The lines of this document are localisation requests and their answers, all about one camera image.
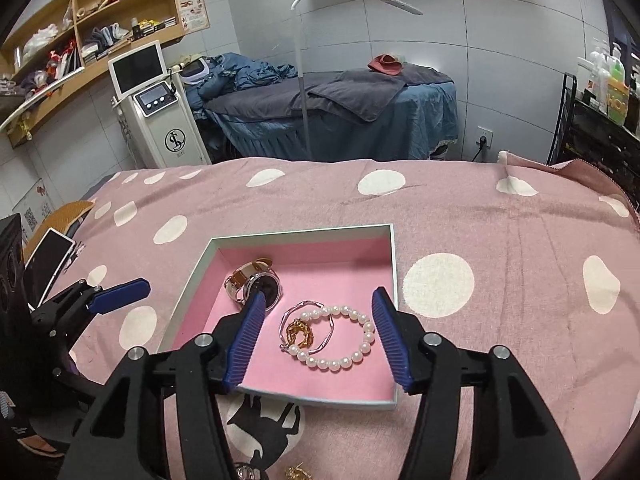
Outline massage bed blue cover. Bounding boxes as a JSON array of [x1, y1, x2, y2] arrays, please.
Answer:
[[180, 52, 459, 162]]

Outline green box pink lining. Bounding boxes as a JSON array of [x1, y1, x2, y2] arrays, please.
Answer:
[[160, 224, 397, 410]]

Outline thin silver bangle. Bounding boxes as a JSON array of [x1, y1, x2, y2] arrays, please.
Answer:
[[278, 300, 335, 356]]

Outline red cloth on bed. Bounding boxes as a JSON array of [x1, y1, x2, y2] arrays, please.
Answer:
[[368, 53, 404, 76]]

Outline black trolley with bottles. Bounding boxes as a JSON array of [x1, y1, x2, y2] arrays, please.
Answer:
[[547, 39, 639, 206]]

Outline white beauty machine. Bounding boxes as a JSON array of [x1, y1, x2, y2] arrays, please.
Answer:
[[108, 40, 210, 169]]

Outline rose gold wrist watch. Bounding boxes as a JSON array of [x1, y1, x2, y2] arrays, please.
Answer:
[[224, 257, 283, 314]]

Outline wall power outlet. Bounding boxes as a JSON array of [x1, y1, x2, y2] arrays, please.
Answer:
[[472, 126, 494, 162]]

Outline wooden wall cabinet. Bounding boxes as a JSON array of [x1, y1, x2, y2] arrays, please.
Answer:
[[1, 0, 184, 148]]

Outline white floor lamp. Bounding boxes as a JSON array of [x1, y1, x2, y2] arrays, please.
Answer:
[[291, 0, 423, 159]]

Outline white pearl bracelet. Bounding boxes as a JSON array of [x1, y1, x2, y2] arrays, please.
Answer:
[[287, 303, 377, 373]]

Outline black tablet white frame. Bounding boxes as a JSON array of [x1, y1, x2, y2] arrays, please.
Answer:
[[23, 228, 76, 311]]

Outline pink polka dot bedsheet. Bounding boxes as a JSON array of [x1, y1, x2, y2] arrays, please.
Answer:
[[56, 153, 639, 479]]

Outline wall poster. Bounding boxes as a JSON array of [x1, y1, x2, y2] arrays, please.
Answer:
[[177, 0, 209, 35]]

